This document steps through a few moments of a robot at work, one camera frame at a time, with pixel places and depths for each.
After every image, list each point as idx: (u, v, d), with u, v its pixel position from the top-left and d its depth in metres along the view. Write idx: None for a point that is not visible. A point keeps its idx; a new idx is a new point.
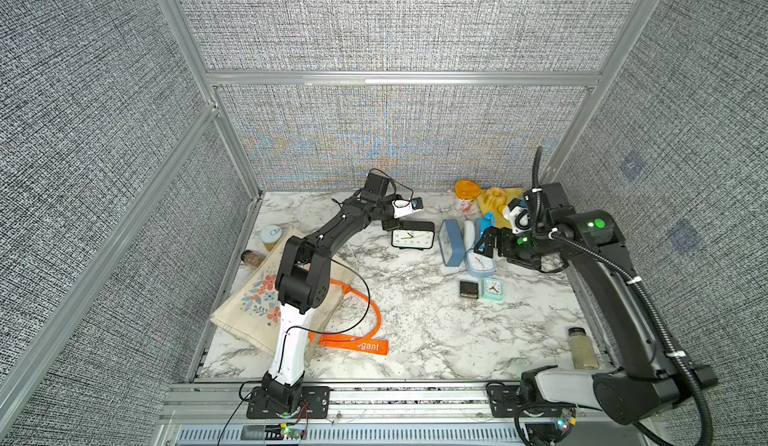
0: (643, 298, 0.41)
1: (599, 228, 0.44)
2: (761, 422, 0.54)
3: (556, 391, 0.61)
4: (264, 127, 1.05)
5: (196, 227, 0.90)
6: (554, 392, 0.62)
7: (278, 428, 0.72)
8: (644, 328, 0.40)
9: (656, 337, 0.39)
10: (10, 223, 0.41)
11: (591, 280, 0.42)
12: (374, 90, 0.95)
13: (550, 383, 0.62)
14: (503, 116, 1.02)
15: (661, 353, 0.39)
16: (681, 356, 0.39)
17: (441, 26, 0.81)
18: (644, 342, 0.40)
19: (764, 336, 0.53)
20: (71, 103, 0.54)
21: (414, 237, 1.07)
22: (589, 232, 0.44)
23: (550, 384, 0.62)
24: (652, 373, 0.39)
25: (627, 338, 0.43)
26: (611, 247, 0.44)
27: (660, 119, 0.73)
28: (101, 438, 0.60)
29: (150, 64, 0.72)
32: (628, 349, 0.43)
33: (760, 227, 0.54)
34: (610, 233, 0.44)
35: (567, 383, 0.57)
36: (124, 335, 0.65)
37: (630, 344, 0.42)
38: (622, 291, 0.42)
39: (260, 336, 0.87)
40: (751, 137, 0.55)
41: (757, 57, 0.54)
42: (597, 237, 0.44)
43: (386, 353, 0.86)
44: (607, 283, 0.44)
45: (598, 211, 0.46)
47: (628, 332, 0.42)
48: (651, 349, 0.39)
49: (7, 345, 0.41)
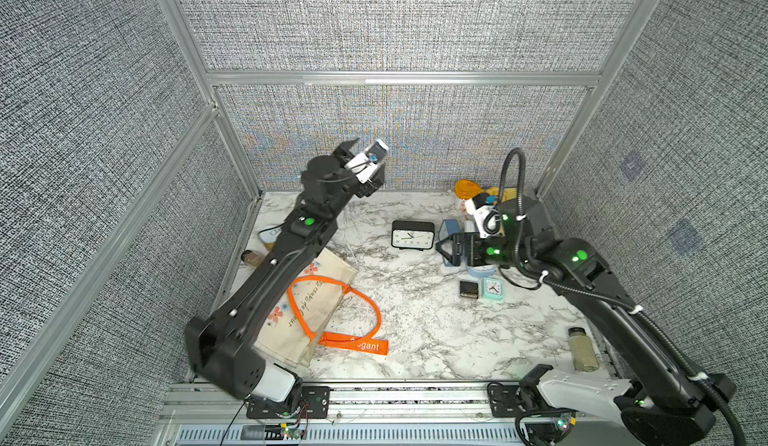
0: (650, 325, 0.40)
1: (583, 261, 0.43)
2: (761, 422, 0.54)
3: (560, 396, 0.61)
4: (263, 127, 1.05)
5: (196, 227, 0.90)
6: (557, 397, 0.62)
7: (278, 428, 0.72)
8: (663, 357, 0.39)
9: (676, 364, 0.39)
10: (10, 222, 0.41)
11: (593, 311, 0.44)
12: (374, 90, 0.95)
13: (551, 388, 0.62)
14: (503, 116, 1.02)
15: (686, 380, 0.38)
16: (704, 378, 0.38)
17: (441, 26, 0.81)
18: (666, 372, 0.39)
19: (763, 336, 0.54)
20: (71, 103, 0.54)
21: (414, 236, 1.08)
22: (576, 267, 0.43)
23: (555, 396, 0.62)
24: (686, 404, 0.38)
25: (645, 366, 0.41)
26: (601, 276, 0.42)
27: (660, 119, 0.73)
28: (101, 439, 0.60)
29: (150, 64, 0.72)
32: (649, 377, 0.41)
33: (760, 227, 0.54)
34: (595, 263, 0.43)
35: (569, 389, 0.58)
36: (124, 335, 0.65)
37: (652, 374, 0.41)
38: (627, 322, 0.41)
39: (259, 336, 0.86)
40: (751, 137, 0.55)
41: (757, 57, 0.54)
42: (585, 270, 0.43)
43: (386, 353, 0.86)
44: (612, 317, 0.42)
45: (579, 240, 0.46)
47: (647, 361, 0.41)
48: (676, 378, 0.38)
49: (7, 345, 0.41)
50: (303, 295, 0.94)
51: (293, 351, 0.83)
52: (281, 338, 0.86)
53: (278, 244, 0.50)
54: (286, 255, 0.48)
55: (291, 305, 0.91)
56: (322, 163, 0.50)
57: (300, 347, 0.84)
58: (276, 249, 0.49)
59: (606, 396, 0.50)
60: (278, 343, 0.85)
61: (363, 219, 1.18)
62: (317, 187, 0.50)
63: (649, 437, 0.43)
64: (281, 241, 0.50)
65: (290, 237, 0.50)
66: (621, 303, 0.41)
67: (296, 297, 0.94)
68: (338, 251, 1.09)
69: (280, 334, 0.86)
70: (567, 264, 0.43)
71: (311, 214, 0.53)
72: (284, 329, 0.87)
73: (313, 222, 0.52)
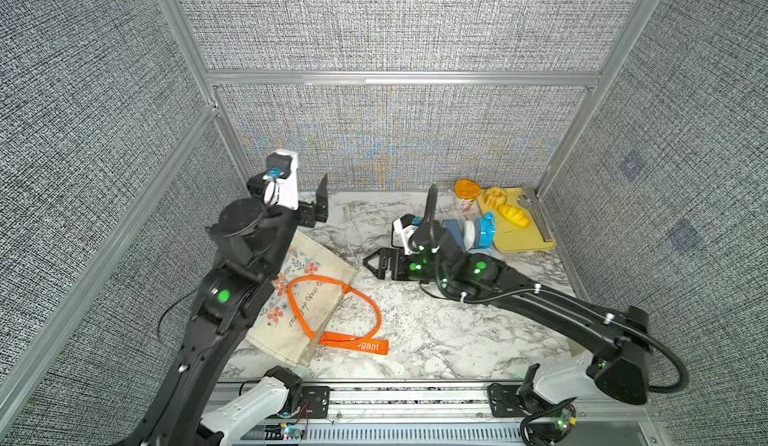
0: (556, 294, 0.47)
1: (484, 271, 0.51)
2: (761, 422, 0.54)
3: (555, 390, 0.61)
4: (263, 127, 1.05)
5: (196, 227, 0.90)
6: (553, 392, 0.62)
7: (278, 428, 0.72)
8: (579, 317, 0.44)
9: (590, 318, 0.44)
10: (10, 222, 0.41)
11: (512, 306, 0.50)
12: (374, 90, 0.95)
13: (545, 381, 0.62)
14: (503, 116, 1.02)
15: (602, 327, 0.43)
16: (612, 318, 0.43)
17: (441, 26, 0.81)
18: (587, 326, 0.43)
19: (763, 336, 0.54)
20: (71, 103, 0.54)
21: None
22: (481, 278, 0.50)
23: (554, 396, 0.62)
24: (613, 345, 0.42)
25: (578, 333, 0.45)
26: (502, 275, 0.50)
27: (660, 119, 0.73)
28: (101, 439, 0.60)
29: (151, 64, 0.72)
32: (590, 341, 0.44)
33: (760, 227, 0.54)
34: (494, 267, 0.51)
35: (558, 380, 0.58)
36: (124, 335, 0.65)
37: (582, 334, 0.45)
38: (540, 302, 0.46)
39: (259, 335, 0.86)
40: (751, 137, 0.55)
41: (757, 57, 0.54)
42: (487, 279, 0.50)
43: (386, 352, 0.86)
44: (527, 302, 0.48)
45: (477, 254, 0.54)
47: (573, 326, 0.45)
48: (596, 329, 0.43)
49: (7, 345, 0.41)
50: (303, 296, 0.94)
51: (293, 351, 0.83)
52: (282, 338, 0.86)
53: (188, 331, 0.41)
54: (202, 349, 0.37)
55: (291, 305, 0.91)
56: (243, 209, 0.37)
57: (300, 347, 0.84)
58: (188, 339, 0.38)
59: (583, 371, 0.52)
60: (279, 343, 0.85)
61: (363, 219, 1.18)
62: (239, 246, 0.36)
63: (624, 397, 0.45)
64: (191, 328, 0.38)
65: (203, 321, 0.38)
66: (526, 288, 0.48)
67: (296, 297, 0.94)
68: (338, 251, 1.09)
69: (280, 334, 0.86)
70: (476, 279, 0.50)
71: (230, 280, 0.39)
72: (285, 329, 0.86)
73: (231, 295, 0.39)
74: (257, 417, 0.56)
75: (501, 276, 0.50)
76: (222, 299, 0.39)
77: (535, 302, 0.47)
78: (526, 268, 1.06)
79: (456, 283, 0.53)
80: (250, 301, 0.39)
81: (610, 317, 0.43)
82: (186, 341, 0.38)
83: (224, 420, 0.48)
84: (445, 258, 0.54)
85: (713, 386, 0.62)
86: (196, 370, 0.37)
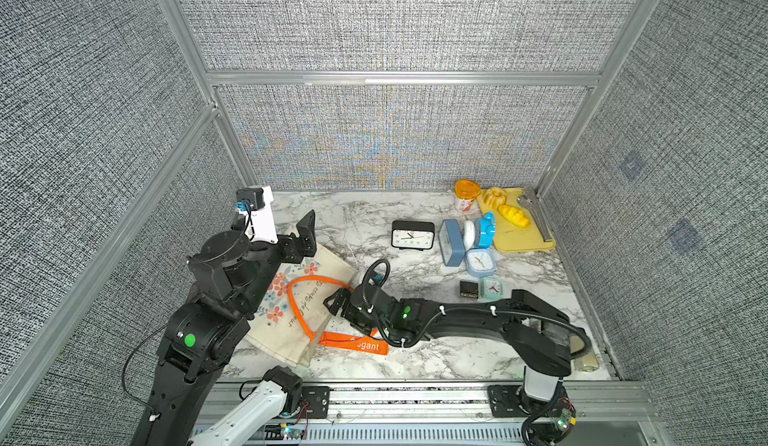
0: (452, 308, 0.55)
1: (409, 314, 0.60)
2: (761, 422, 0.54)
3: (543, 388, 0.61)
4: (263, 127, 1.05)
5: (196, 227, 0.90)
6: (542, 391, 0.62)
7: (278, 428, 0.72)
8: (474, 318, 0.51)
9: (482, 317, 0.50)
10: (10, 222, 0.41)
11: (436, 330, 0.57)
12: (374, 90, 0.95)
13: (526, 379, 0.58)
14: (503, 116, 1.02)
15: (492, 319, 0.49)
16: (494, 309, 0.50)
17: (441, 26, 0.81)
18: (483, 325, 0.50)
19: (763, 336, 0.54)
20: (71, 103, 0.54)
21: (415, 236, 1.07)
22: (409, 320, 0.59)
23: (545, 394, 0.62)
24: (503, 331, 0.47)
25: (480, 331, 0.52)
26: (423, 313, 0.58)
27: (660, 119, 0.73)
28: (101, 439, 0.60)
29: (150, 64, 0.72)
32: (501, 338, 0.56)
33: (760, 227, 0.54)
34: (417, 308, 0.60)
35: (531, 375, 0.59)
36: (124, 335, 0.65)
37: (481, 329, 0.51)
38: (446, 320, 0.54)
39: (260, 336, 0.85)
40: (751, 137, 0.55)
41: (757, 57, 0.54)
42: (414, 318, 0.59)
43: (386, 352, 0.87)
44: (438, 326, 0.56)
45: (400, 301, 0.65)
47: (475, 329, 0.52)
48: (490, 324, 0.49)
49: (7, 345, 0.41)
50: (303, 295, 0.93)
51: (293, 352, 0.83)
52: (281, 338, 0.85)
53: (158, 376, 0.36)
54: (172, 397, 0.35)
55: (291, 306, 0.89)
56: (227, 241, 0.36)
57: (300, 347, 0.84)
58: (159, 385, 0.36)
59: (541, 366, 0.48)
60: (279, 343, 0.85)
61: (363, 219, 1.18)
62: (218, 278, 0.35)
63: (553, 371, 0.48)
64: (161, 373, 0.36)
65: (172, 366, 0.36)
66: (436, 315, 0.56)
67: (296, 297, 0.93)
68: (338, 251, 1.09)
69: (281, 333, 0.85)
70: (406, 323, 0.59)
71: (197, 322, 0.36)
72: (284, 329, 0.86)
73: (195, 341, 0.36)
74: (257, 424, 0.57)
75: (422, 309, 0.59)
76: (188, 343, 0.36)
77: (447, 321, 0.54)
78: (526, 268, 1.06)
79: (395, 331, 0.60)
80: (221, 340, 0.36)
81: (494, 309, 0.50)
82: (157, 387, 0.36)
83: (218, 440, 0.49)
84: (383, 313, 0.61)
85: (713, 386, 0.62)
86: (169, 415, 0.35)
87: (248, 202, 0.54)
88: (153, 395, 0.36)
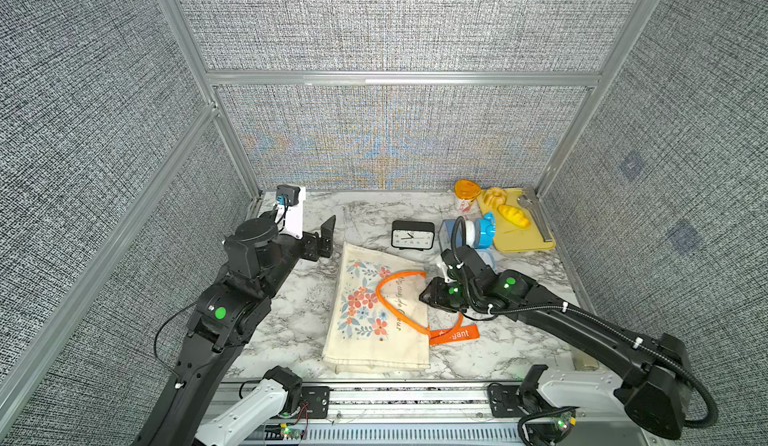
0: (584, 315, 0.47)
1: (511, 286, 0.53)
2: (761, 422, 0.54)
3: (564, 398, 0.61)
4: (264, 126, 1.05)
5: (196, 227, 0.90)
6: (556, 397, 0.62)
7: (278, 428, 0.72)
8: (607, 338, 0.45)
9: (617, 341, 0.44)
10: (10, 222, 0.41)
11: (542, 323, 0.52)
12: (374, 90, 0.95)
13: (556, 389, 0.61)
14: (503, 116, 1.02)
15: (629, 350, 0.43)
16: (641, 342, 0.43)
17: (441, 26, 0.81)
18: (613, 348, 0.44)
19: (763, 336, 0.54)
20: (71, 103, 0.54)
21: (415, 237, 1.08)
22: (511, 293, 0.52)
23: (560, 396, 0.61)
24: (639, 369, 0.42)
25: (604, 354, 0.46)
26: (532, 291, 0.52)
27: (660, 119, 0.73)
28: (101, 439, 0.60)
29: (150, 64, 0.72)
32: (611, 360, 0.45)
33: (760, 227, 0.54)
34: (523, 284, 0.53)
35: (567, 385, 0.58)
36: (124, 335, 0.65)
37: (608, 355, 0.45)
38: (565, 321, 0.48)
39: (380, 353, 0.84)
40: (751, 137, 0.55)
41: (757, 57, 0.54)
42: (517, 293, 0.52)
43: (478, 334, 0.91)
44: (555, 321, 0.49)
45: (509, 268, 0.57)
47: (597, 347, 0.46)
48: (621, 351, 0.43)
49: (7, 345, 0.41)
50: (395, 296, 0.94)
51: (421, 354, 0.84)
52: (401, 343, 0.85)
53: (184, 348, 0.39)
54: (197, 366, 0.38)
55: (392, 310, 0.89)
56: (261, 227, 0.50)
57: (423, 346, 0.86)
58: (184, 356, 0.38)
59: (608, 390, 0.50)
60: (403, 351, 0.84)
61: (363, 219, 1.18)
62: (250, 256, 0.39)
63: (658, 424, 0.43)
64: (188, 344, 0.39)
65: (201, 337, 0.39)
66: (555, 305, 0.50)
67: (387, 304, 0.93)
68: (338, 251, 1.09)
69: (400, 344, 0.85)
70: (503, 292, 0.53)
71: (227, 298, 0.40)
72: (400, 336, 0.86)
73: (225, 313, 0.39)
74: (256, 422, 0.57)
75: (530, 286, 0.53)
76: (218, 315, 0.39)
77: (561, 319, 0.48)
78: (526, 268, 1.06)
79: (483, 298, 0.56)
80: (247, 316, 0.40)
81: (640, 340, 0.43)
82: (183, 358, 0.38)
83: (221, 432, 0.48)
84: (473, 275, 0.59)
85: (713, 386, 0.62)
86: (193, 385, 0.37)
87: (286, 197, 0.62)
88: (179, 365, 0.38)
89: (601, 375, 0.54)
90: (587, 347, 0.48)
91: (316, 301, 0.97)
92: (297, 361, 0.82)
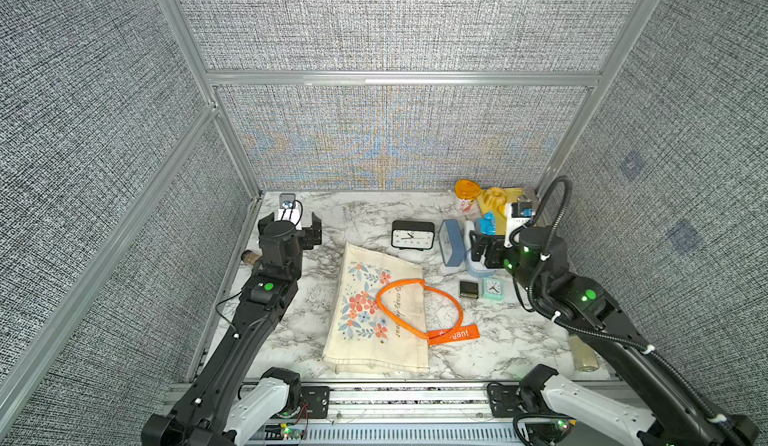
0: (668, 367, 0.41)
1: (590, 300, 0.45)
2: (761, 422, 0.54)
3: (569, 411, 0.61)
4: (264, 126, 1.05)
5: (196, 227, 0.90)
6: (562, 405, 0.61)
7: (278, 428, 0.72)
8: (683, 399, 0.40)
9: (695, 409, 0.39)
10: (10, 223, 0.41)
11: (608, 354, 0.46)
12: (374, 90, 0.95)
13: (567, 400, 0.60)
14: (503, 116, 1.02)
15: (705, 423, 0.38)
16: (723, 421, 0.39)
17: (441, 26, 0.81)
18: (685, 412, 0.39)
19: (764, 336, 0.53)
20: (71, 103, 0.54)
21: (415, 237, 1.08)
22: (588, 307, 0.45)
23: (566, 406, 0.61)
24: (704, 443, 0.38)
25: (667, 407, 0.41)
26: (611, 316, 0.44)
27: (660, 119, 0.73)
28: (101, 439, 0.60)
29: (150, 64, 0.72)
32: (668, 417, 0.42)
33: (760, 227, 0.54)
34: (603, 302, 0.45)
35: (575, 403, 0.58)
36: (124, 335, 0.65)
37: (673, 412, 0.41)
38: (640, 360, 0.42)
39: (382, 355, 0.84)
40: (751, 137, 0.55)
41: (758, 57, 0.54)
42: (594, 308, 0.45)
43: (478, 334, 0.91)
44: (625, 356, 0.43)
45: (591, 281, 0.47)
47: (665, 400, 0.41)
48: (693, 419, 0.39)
49: (7, 345, 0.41)
50: (394, 303, 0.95)
51: (420, 358, 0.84)
52: (402, 347, 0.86)
53: (239, 312, 0.49)
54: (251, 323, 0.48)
55: (392, 315, 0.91)
56: (281, 226, 0.53)
57: (423, 350, 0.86)
58: (237, 319, 0.48)
59: (627, 427, 0.49)
60: (401, 355, 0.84)
61: (363, 219, 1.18)
62: (278, 249, 0.51)
63: None
64: (243, 309, 0.49)
65: (251, 305, 0.50)
66: (634, 344, 0.43)
67: (388, 309, 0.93)
68: (338, 251, 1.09)
69: (400, 348, 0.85)
70: (576, 302, 0.45)
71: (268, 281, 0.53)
72: (400, 341, 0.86)
73: (273, 287, 0.52)
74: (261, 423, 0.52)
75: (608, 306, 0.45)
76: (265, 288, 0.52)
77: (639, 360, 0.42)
78: None
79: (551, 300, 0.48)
80: (284, 295, 0.53)
81: (722, 416, 0.39)
82: (236, 320, 0.48)
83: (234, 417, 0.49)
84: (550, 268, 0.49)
85: (713, 386, 0.62)
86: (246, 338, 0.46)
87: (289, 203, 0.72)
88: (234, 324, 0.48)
89: (626, 408, 0.52)
90: (649, 391, 0.43)
91: (316, 301, 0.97)
92: (297, 361, 0.82)
